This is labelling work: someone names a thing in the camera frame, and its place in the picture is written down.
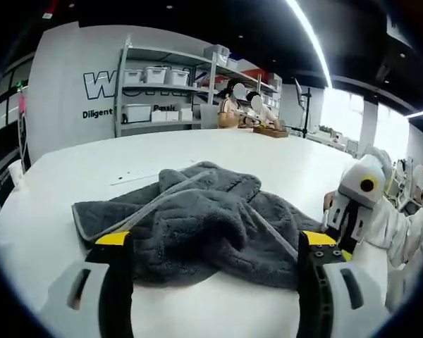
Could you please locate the person's right hand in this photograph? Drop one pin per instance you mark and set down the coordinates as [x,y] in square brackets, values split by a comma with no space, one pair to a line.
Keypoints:
[328,200]

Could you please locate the monitor on black stand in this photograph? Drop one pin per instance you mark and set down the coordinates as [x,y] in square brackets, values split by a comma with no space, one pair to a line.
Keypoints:
[306,116]

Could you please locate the row of white office chairs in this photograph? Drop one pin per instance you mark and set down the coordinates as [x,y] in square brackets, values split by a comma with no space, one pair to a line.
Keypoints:
[402,186]

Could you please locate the wooden tray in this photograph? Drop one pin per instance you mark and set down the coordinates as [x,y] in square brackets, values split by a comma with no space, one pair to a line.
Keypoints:
[269,132]

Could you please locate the black sign panel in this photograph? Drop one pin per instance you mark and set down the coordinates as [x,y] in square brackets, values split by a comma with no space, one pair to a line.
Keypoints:
[1,184]

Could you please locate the grey metal shelving rack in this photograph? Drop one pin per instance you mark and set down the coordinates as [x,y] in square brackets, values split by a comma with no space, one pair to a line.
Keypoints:
[155,86]

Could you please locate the pale grey board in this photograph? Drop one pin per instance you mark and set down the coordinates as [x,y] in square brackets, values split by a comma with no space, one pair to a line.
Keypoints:
[209,116]

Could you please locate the white paper cup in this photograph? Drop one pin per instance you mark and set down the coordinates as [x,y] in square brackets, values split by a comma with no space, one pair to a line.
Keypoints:
[16,174]

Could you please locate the grey fluffy towel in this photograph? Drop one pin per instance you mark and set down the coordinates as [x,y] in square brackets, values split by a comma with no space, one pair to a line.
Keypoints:
[197,225]

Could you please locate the pink cloth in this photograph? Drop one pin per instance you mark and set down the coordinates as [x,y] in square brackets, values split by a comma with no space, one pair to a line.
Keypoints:
[22,104]

